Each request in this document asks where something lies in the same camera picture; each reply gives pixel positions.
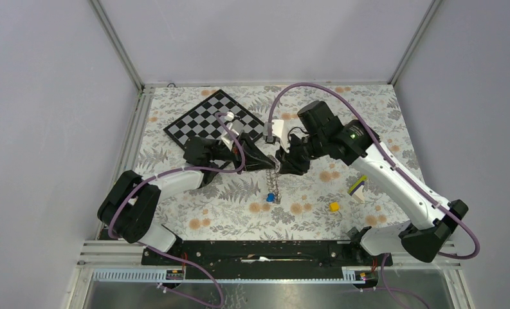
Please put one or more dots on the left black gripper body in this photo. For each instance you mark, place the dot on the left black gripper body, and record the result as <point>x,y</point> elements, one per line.
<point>238,154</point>

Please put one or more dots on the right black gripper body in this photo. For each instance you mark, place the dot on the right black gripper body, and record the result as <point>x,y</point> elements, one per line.
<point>300,156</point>

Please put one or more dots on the blue key tag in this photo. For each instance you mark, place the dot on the blue key tag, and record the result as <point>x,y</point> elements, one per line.
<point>270,197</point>

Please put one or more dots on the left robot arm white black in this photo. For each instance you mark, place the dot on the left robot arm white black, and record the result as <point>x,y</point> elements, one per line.
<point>129,208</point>

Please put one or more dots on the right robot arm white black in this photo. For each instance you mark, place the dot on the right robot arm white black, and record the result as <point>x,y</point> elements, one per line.
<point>432,218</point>

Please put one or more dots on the black white chessboard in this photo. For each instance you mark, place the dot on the black white chessboard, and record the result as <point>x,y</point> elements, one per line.
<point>197,132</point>

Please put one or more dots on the floral table mat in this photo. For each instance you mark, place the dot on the floral table mat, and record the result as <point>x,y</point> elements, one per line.
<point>234,206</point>

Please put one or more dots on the yellow cube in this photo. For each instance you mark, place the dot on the yellow cube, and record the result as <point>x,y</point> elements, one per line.
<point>334,207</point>

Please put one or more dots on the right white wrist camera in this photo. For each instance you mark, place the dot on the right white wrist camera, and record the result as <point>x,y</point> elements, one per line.
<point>276,131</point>

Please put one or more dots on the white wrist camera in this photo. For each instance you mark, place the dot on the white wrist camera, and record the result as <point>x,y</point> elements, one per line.
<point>233,127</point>
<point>276,131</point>

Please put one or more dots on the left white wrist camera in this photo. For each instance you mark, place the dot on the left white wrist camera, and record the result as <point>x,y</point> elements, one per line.
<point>233,127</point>

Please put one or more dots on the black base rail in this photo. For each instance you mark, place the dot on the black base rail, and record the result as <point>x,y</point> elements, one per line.
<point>213,255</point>

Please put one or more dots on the white cable duct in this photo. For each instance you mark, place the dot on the white cable duct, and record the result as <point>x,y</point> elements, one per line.
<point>247,273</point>

